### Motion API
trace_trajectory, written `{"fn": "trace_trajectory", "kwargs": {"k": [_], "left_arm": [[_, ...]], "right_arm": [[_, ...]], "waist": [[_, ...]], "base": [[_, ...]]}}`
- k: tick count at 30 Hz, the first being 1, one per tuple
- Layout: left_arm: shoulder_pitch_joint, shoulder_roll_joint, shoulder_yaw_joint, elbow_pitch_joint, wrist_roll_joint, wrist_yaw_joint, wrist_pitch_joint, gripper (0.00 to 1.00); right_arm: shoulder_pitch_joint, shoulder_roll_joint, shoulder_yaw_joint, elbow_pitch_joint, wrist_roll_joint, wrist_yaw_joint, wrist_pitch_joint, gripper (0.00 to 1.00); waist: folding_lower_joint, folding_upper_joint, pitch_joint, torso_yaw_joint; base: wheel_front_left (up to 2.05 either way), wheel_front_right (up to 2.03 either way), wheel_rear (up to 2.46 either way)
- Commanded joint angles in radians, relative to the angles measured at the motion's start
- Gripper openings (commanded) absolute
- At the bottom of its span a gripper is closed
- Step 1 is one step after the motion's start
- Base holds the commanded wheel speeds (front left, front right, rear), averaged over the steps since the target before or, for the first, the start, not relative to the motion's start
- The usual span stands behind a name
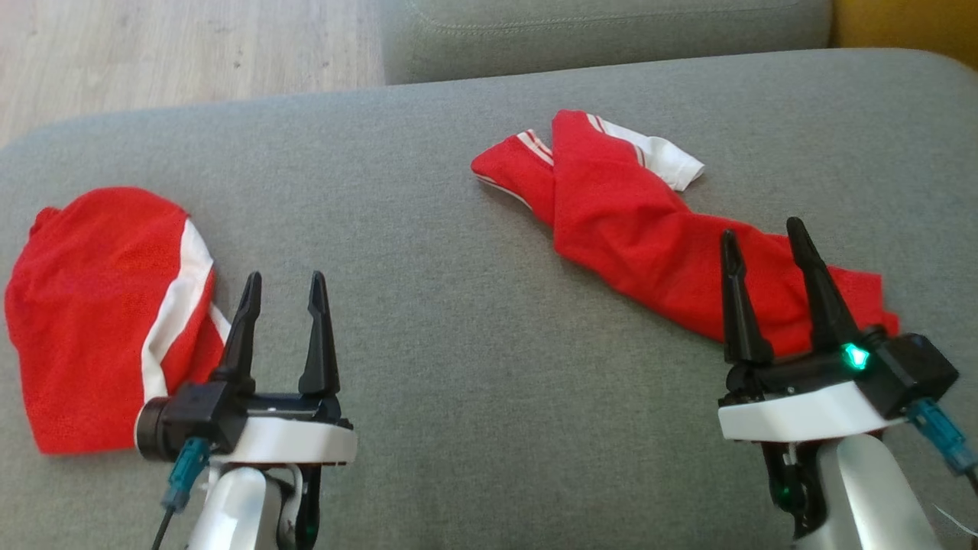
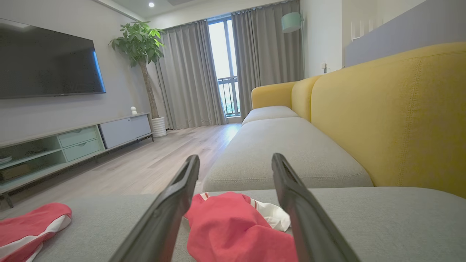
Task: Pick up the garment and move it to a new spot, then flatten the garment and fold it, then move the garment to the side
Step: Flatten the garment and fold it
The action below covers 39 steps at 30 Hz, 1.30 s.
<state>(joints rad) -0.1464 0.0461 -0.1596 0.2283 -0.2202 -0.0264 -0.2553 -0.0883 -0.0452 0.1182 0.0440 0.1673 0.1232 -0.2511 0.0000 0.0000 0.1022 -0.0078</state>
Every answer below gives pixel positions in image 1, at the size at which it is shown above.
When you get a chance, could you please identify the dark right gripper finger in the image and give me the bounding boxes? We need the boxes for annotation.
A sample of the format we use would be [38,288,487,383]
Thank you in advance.
[786,217,862,354]
[721,229,774,365]

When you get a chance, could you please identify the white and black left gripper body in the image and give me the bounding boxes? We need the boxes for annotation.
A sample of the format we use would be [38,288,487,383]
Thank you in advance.
[212,393,358,467]

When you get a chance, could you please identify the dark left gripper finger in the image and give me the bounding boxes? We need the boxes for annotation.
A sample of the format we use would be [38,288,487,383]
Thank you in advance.
[212,271,263,393]
[299,271,341,398]

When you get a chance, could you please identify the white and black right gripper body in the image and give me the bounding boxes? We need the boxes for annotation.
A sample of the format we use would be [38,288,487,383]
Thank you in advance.
[718,353,906,444]

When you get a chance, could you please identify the red white basketball jersey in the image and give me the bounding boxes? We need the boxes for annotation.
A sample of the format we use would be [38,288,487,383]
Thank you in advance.
[471,109,901,358]

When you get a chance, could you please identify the red shorts with white stripe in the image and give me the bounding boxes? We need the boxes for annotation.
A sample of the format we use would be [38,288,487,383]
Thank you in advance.
[4,186,232,456]

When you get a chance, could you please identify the grey fabric sofa seat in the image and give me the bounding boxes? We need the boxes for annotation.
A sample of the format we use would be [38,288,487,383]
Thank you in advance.
[0,48,978,550]

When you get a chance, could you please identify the yellow cushion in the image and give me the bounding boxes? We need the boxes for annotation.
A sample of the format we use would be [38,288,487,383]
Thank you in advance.
[831,0,978,71]

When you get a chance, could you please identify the grey sofa back cushion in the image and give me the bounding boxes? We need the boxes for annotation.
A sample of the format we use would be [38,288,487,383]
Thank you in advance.
[380,0,834,86]

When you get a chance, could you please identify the left camera cable teal plug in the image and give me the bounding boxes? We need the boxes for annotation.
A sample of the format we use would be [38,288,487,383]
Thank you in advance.
[151,437,212,550]

